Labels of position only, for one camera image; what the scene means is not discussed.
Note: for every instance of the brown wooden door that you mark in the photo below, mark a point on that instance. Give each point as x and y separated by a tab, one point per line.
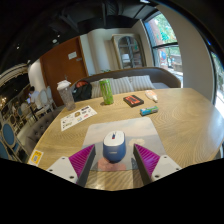
61	75

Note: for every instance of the striped cushion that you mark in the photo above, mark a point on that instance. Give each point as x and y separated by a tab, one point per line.
121	85
96	89
142	82

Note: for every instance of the clear plastic shaker bottle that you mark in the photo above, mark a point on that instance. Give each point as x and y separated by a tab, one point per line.
67	96

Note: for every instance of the white door sign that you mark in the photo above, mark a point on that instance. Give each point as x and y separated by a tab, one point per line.
72	55

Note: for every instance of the person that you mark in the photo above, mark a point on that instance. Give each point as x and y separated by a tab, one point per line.
34	97

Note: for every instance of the green drink can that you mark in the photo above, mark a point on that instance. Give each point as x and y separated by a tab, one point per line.
106	91

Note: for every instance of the grey curved sofa bench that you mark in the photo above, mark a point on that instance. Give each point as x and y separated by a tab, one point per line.
160	74

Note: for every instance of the black box with red print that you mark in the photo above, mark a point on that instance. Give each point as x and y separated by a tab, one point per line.
133	100

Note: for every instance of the blue upholstered chairs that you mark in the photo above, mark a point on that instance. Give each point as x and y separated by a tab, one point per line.
8	135

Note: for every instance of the black-framed window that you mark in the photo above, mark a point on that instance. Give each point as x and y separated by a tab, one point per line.
219	86
165	43

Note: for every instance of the blue and white computer mouse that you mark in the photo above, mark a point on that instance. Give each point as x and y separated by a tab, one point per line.
114	148

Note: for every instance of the landscape print mouse pad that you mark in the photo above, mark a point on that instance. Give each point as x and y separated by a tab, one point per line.
140	130

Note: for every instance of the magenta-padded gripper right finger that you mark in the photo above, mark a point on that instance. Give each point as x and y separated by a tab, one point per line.
164	166

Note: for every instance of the yellow table sticker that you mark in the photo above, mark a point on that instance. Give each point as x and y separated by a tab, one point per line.
36	157

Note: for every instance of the white printed leaflet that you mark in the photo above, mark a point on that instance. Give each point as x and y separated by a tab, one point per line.
78	117

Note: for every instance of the green and blue small pack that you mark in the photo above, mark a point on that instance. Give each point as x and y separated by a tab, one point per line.
149	110

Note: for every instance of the arched glass door cabinet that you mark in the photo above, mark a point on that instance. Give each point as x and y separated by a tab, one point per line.
129	51

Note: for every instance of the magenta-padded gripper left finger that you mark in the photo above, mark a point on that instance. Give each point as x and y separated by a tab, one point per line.
60	168

